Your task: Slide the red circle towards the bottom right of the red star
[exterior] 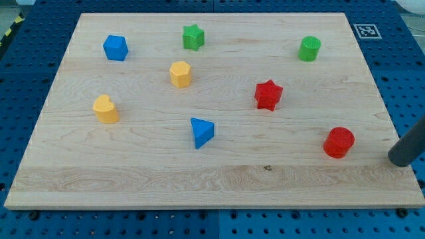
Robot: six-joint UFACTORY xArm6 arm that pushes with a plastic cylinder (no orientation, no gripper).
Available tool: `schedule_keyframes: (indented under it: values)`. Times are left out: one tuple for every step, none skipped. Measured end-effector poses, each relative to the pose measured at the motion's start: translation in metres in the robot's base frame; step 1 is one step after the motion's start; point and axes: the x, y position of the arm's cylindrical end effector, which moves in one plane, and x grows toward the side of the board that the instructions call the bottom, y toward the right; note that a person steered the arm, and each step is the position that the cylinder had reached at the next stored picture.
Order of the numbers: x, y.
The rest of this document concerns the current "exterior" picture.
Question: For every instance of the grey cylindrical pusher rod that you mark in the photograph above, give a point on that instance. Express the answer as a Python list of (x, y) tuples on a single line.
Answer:
[(409, 146)]

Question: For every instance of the red cylinder block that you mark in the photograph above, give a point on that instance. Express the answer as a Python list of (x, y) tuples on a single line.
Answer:
[(338, 142)]

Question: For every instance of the red star block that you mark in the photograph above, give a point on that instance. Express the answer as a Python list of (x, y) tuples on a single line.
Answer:
[(267, 95)]

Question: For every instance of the green star block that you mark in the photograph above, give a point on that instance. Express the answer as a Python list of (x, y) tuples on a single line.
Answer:
[(193, 37)]

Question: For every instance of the white fiducial marker tag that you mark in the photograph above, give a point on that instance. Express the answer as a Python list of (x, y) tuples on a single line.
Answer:
[(367, 31)]

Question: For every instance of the green cylinder block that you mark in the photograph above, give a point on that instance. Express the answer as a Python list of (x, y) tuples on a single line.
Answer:
[(309, 48)]

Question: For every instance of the wooden board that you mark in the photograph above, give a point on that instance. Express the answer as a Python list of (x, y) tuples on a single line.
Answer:
[(256, 159)]

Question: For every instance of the blue triangle block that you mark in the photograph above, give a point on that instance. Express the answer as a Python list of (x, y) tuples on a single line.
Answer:
[(203, 131)]

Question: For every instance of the yellow hexagon block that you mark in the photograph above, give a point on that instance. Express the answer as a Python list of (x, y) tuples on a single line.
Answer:
[(180, 74)]

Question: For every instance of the yellow heart block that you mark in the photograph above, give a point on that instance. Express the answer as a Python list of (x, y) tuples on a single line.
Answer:
[(105, 110)]

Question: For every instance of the blue hexagon block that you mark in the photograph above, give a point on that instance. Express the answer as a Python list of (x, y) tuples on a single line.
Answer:
[(115, 48)]

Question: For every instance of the yellow black hazard tape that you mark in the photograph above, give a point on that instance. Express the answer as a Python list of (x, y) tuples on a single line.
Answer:
[(12, 30)]

